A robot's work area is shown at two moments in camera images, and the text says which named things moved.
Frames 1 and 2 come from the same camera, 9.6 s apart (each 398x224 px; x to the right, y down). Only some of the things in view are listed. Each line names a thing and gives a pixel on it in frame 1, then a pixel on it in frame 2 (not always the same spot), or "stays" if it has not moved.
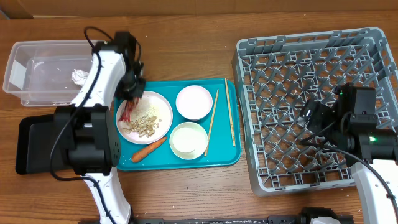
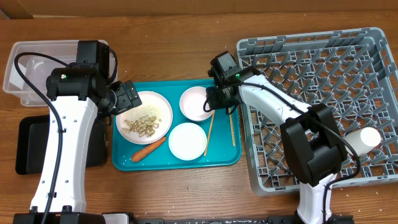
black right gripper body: (321, 123) to (217, 97)
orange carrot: (143, 154) stays
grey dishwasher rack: (275, 76) stays
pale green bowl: (188, 140) stays
